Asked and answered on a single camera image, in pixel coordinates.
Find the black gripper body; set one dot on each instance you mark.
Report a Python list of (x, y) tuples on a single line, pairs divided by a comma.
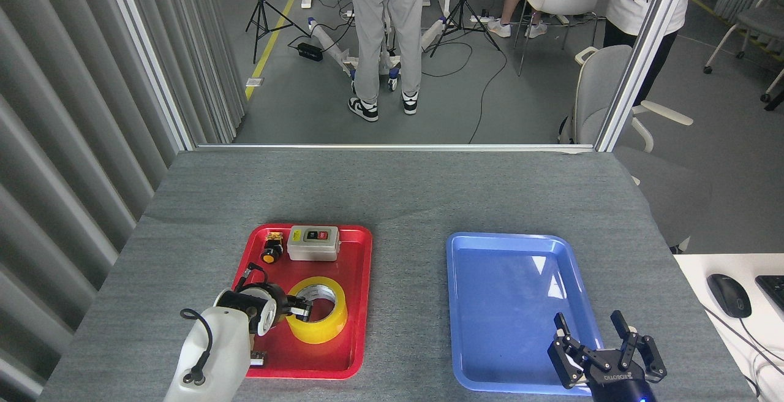
[(618, 386), (282, 310)]

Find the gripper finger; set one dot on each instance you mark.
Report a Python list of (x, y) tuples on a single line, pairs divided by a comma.
[(566, 359), (300, 310), (649, 356)]

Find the yellow tape roll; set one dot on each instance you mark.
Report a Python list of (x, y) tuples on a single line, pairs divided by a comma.
[(315, 333)]

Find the red plastic tray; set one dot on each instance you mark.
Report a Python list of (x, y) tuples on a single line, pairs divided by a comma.
[(318, 359)]

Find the yellow push button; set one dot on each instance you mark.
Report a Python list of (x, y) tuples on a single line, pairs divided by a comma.
[(269, 256)]

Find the blue plastic tray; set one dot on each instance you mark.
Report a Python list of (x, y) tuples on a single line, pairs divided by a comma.
[(508, 304)]

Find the white desk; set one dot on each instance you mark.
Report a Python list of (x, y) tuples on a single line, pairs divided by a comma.
[(692, 270)]

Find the black computer mouse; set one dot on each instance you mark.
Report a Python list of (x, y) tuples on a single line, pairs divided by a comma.
[(729, 296)]

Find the black keyboard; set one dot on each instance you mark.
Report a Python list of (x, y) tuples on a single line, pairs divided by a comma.
[(773, 292)]

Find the white floor box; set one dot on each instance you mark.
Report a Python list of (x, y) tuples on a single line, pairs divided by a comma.
[(254, 82)]

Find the black power adapter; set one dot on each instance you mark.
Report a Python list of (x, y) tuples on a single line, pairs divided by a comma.
[(309, 51)]

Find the white stand on wheels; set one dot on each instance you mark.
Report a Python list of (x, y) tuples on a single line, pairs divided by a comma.
[(327, 43)]

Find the grey swivel chair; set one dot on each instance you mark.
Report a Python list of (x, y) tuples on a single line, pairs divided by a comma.
[(603, 83)]

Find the grey office chair white legs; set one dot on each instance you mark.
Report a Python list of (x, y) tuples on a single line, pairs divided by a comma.
[(762, 22)]

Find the grey switch box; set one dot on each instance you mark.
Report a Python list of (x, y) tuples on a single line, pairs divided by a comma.
[(312, 249)]

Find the silver horizontal frame rail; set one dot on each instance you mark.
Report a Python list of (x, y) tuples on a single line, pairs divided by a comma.
[(392, 147)]

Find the silver left frame post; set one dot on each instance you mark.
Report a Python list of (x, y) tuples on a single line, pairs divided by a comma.
[(149, 53)]

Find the silver frame post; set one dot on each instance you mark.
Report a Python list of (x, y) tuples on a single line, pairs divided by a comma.
[(644, 53), (149, 53)]

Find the silver right frame post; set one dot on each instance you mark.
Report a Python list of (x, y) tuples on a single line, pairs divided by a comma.
[(644, 53)]

